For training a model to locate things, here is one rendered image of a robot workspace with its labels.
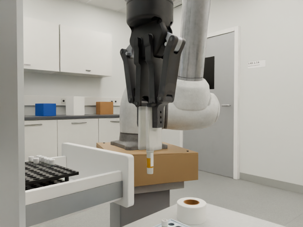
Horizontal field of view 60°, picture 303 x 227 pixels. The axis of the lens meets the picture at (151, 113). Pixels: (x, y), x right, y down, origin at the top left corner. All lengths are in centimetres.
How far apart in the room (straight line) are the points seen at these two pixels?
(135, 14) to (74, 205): 35
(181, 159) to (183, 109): 19
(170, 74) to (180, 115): 62
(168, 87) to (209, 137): 382
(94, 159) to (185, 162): 42
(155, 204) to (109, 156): 50
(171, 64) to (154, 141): 12
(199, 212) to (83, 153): 31
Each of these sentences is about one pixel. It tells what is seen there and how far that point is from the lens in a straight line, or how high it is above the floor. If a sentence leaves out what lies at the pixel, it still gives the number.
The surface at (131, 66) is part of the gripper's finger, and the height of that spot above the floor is 110.
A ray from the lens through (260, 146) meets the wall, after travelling 381.
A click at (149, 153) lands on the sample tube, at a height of 96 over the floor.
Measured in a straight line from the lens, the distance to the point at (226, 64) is 404.
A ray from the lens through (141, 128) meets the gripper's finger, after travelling 42.
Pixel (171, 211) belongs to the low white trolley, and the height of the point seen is 76.
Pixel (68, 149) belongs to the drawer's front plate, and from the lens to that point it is 76.
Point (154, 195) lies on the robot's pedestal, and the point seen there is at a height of 69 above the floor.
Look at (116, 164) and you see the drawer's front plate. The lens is 59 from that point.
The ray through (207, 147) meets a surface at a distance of 424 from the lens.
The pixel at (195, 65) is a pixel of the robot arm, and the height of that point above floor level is 118.
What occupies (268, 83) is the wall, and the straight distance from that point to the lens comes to 374.
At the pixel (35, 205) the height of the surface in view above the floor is 87.
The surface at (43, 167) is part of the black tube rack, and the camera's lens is 62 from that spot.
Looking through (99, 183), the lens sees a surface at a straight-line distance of 54.
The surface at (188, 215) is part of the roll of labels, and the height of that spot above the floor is 78.
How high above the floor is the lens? 103
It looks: 1 degrees down
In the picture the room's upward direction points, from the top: straight up
